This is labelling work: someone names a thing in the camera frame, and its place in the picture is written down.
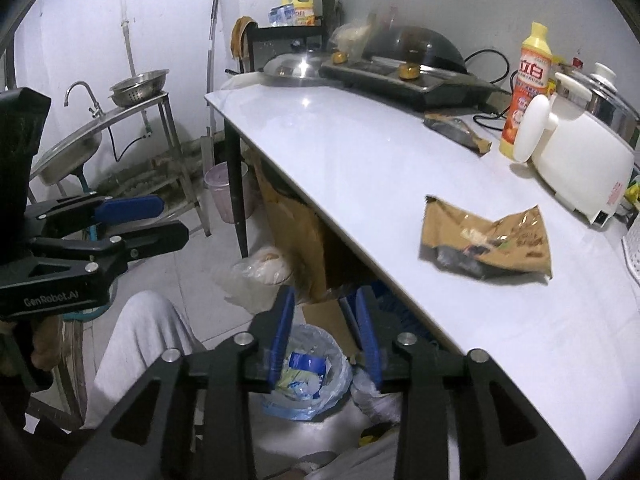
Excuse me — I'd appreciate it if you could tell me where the clear bag of food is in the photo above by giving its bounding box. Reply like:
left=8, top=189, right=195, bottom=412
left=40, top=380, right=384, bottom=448
left=327, top=20, right=373, bottom=61

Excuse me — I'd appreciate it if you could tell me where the steel pot lid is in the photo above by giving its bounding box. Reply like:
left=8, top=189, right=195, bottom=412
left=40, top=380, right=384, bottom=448
left=262, top=49, right=331, bottom=80

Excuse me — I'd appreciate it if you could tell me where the black cooker cable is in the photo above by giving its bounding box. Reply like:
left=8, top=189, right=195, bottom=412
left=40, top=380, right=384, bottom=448
left=465, top=49, right=511, bottom=86

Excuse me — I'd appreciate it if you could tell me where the white wall pipe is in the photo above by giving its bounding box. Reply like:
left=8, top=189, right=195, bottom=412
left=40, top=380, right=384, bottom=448
left=117, top=0, right=151, bottom=136

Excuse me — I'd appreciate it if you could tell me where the grey metal pole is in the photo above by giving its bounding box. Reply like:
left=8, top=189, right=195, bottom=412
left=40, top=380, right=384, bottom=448
left=201, top=0, right=222, bottom=171

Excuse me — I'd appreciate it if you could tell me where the steel faucet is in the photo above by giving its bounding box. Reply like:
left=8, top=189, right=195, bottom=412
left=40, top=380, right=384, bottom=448
left=65, top=81, right=103, bottom=118

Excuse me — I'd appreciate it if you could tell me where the black metal shelf rack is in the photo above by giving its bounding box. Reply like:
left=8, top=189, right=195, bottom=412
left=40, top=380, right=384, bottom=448
left=225, top=2, right=346, bottom=76

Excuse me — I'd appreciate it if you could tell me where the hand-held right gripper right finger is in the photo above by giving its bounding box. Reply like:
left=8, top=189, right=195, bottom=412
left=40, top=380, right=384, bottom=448
left=355, top=285, right=583, bottom=480

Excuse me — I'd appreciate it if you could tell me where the yellow detergent jug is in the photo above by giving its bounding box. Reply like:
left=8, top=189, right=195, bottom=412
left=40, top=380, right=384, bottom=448
left=291, top=0, right=317, bottom=27

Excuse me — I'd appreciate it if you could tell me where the person's left hand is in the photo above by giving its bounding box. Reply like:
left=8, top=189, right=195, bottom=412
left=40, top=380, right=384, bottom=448
left=30, top=317, right=63, bottom=376

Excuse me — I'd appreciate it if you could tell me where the stainless steel sink stand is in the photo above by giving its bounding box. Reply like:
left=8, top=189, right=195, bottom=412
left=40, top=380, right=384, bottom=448
left=27, top=91, right=213, bottom=241

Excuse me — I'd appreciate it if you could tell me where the white plastic floor bag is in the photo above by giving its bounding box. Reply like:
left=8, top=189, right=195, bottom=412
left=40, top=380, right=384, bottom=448
left=350, top=370, right=406, bottom=416

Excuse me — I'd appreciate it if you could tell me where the person's left leg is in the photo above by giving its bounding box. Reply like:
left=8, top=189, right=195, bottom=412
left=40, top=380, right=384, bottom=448
left=82, top=291, right=211, bottom=431

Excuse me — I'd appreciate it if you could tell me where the pink plastic bin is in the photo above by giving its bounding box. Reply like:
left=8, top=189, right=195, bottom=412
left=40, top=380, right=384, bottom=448
left=204, top=161, right=249, bottom=224

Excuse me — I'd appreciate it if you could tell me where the steel bowl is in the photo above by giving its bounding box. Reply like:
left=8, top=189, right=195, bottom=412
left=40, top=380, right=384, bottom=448
left=109, top=70, right=170, bottom=98

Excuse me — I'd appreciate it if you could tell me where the thin black cable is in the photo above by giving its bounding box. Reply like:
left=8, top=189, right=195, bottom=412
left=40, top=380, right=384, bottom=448
left=472, top=110, right=508, bottom=133

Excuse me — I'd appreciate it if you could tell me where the blue packet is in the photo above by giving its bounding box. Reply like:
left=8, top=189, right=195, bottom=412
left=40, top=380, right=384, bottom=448
left=289, top=351, right=328, bottom=376

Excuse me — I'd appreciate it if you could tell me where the orange cloth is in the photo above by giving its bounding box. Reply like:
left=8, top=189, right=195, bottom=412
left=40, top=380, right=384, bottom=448
left=230, top=16, right=258, bottom=61

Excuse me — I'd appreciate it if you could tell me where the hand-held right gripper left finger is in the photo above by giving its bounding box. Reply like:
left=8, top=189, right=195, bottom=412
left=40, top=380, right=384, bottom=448
left=62, top=286, right=297, bottom=480

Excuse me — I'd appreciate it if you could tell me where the flat cardboard sheet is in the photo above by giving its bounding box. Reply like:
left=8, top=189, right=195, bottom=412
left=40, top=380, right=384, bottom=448
left=302, top=297, right=361, bottom=356

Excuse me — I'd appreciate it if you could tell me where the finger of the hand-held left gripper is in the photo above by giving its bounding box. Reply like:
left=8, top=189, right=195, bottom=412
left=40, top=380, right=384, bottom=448
left=22, top=191, right=166, bottom=241
left=30, top=221, right=190, bottom=273

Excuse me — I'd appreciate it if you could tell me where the black induction cooker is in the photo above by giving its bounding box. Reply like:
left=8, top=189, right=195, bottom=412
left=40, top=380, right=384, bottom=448
left=320, top=57, right=501, bottom=111

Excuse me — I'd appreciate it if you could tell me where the white electric cooker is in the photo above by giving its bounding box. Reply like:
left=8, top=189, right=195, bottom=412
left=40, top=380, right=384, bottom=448
left=515, top=62, right=640, bottom=231

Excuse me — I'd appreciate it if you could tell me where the white chopstick basket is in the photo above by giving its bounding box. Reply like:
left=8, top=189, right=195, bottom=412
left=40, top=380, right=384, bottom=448
left=621, top=220, right=640, bottom=286

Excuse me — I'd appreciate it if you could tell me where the yellow-green packet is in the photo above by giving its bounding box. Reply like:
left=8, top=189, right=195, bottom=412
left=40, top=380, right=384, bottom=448
left=277, top=370, right=311, bottom=394

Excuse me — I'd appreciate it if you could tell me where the waste bin with blue liner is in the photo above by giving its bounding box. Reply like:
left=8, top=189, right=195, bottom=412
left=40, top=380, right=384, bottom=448
left=260, top=323, right=353, bottom=421

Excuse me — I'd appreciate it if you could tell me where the orange dish soap bottle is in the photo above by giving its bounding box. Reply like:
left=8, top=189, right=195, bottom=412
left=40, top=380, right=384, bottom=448
left=499, top=21, right=553, bottom=161

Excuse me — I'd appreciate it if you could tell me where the blue and white pack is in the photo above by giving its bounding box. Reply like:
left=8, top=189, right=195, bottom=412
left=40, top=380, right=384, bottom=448
left=269, top=4, right=297, bottom=27

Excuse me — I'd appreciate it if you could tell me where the white bag of flour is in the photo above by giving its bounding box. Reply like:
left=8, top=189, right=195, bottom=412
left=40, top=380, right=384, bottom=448
left=220, top=246, right=297, bottom=311

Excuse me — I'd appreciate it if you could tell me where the dark snack packet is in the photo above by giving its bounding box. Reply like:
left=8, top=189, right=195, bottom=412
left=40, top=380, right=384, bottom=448
left=424, top=114, right=492, bottom=156

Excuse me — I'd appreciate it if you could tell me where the brown cardboard box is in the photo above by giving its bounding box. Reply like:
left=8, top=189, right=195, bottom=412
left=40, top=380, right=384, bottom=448
left=255, top=160, right=361, bottom=303

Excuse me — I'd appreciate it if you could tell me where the steel colander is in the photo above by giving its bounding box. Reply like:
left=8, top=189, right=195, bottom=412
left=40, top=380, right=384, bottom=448
left=111, top=89, right=167, bottom=107

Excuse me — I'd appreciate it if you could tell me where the brown paper packet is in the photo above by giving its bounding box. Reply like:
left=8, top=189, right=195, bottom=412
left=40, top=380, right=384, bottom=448
left=421, top=194, right=553, bottom=281

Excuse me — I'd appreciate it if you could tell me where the black wok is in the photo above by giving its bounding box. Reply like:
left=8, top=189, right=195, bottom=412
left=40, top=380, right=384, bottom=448
left=361, top=25, right=468, bottom=73

